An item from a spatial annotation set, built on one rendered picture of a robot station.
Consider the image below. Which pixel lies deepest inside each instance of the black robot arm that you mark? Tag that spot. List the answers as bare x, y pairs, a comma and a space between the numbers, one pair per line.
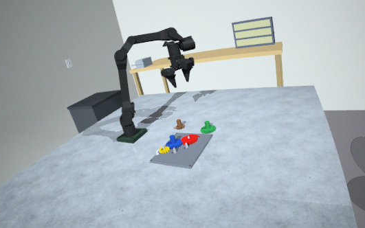
184, 44

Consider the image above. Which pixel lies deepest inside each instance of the yellow gear with black stripe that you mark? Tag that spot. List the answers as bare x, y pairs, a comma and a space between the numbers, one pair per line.
162, 150

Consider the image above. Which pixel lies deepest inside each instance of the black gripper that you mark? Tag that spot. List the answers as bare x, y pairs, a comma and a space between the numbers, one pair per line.
169, 73

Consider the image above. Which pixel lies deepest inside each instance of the green gear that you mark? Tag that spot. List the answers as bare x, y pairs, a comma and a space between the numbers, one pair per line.
208, 128

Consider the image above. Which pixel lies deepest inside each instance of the red gear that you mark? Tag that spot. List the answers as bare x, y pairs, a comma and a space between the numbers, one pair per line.
189, 141

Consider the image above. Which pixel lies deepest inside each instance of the blue gear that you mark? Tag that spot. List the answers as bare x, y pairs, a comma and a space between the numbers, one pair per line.
174, 143

